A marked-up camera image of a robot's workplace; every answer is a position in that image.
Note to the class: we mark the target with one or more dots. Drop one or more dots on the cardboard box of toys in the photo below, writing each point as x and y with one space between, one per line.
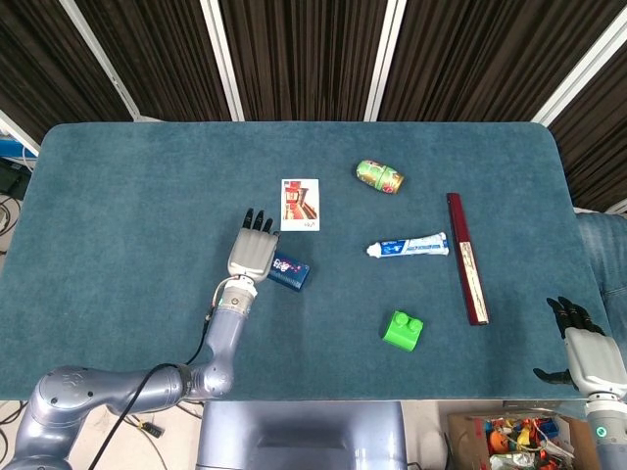
463 436

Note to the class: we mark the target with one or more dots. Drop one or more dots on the teal velvet table cloth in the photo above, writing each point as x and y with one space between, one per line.
122 245

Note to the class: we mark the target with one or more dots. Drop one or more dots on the white metal frame post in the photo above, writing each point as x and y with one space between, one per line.
98 56
385 59
223 59
583 66
17 129

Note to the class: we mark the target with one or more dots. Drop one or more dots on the blue glasses case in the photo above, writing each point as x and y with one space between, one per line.
291 271

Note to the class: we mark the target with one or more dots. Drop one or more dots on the white blue toothpaste tube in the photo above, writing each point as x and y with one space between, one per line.
411 245

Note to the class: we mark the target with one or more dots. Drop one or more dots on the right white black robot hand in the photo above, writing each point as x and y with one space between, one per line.
597 364

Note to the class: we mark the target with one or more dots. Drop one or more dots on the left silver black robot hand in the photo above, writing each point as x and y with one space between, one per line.
251 254

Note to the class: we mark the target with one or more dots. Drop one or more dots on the dark red long box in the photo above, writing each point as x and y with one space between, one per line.
465 254

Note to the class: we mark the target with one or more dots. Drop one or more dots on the white bordered photo card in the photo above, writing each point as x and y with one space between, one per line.
300 205

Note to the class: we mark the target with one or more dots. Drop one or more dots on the black electronic device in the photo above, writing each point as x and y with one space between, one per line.
12 178

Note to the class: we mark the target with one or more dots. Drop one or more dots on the blue plastic box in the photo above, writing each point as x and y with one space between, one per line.
12 147

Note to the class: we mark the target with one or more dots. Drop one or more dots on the grey-blue robot torso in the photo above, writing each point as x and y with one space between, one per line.
303 436

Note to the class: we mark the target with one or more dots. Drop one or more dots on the small black connector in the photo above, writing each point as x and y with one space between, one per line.
153 431

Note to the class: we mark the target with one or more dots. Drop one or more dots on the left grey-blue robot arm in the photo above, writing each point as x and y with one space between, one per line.
225 338

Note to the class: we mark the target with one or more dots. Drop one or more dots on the dark brown pleated curtain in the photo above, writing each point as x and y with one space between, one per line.
303 59

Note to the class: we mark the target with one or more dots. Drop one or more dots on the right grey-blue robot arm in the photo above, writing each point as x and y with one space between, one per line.
610 440

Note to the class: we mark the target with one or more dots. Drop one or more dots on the green plastic toy brick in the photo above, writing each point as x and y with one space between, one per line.
401 335

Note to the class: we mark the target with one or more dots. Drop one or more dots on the green can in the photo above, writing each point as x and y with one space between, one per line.
379 176

